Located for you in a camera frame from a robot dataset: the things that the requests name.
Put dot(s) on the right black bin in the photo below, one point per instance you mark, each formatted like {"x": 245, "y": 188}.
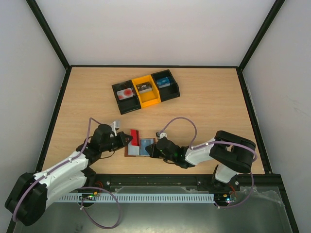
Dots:
{"x": 169, "y": 92}

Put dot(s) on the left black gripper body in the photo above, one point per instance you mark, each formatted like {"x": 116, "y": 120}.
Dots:
{"x": 114, "y": 145}

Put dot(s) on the black enclosure frame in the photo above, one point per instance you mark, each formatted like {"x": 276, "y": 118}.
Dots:
{"x": 268, "y": 179}

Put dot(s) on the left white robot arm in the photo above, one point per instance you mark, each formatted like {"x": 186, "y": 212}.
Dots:
{"x": 33, "y": 193}

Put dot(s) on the grey vip card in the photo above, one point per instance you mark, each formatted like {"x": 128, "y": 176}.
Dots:
{"x": 144, "y": 87}

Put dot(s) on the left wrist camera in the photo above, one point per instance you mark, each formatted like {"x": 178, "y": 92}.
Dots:
{"x": 115, "y": 126}

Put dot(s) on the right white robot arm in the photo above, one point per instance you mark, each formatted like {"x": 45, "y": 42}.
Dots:
{"x": 234, "y": 153}

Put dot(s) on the light blue cable duct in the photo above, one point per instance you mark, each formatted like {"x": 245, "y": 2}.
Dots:
{"x": 139, "y": 198}

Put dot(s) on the red white card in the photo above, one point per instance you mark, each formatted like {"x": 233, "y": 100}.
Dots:
{"x": 125, "y": 93}

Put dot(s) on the brown leather card holder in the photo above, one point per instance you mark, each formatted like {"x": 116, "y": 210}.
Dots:
{"x": 132, "y": 151}

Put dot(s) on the black bin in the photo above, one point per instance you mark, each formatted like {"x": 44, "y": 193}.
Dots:
{"x": 169, "y": 92}
{"x": 127, "y": 105}

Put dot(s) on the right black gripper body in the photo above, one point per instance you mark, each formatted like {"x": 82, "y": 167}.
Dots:
{"x": 157, "y": 148}

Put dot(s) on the blue card from holder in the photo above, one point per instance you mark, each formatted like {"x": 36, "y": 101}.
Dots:
{"x": 144, "y": 142}

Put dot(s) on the yellow middle bin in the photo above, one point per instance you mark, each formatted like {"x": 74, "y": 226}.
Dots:
{"x": 149, "y": 98}

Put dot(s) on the left black bin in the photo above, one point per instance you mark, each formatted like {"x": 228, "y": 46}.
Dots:
{"x": 127, "y": 105}

